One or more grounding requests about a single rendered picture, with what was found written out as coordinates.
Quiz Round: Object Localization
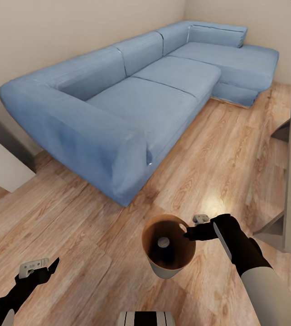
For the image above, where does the trash can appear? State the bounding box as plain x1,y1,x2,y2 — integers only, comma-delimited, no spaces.
141,214,196,279

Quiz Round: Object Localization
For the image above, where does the can of soda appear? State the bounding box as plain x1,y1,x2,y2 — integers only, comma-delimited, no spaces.
157,236,175,263

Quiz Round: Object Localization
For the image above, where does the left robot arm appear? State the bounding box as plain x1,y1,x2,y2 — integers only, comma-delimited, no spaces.
0,258,59,326

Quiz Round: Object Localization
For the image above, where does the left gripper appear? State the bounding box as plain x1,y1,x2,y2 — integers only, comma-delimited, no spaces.
11,258,59,299

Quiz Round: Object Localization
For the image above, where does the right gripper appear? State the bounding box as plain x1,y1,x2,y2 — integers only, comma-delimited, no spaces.
183,222,211,241

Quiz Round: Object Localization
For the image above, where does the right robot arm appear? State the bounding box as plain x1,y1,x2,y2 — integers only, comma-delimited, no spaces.
183,213,291,326

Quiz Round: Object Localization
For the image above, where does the robot trunk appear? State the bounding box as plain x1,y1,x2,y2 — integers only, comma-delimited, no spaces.
116,311,175,326

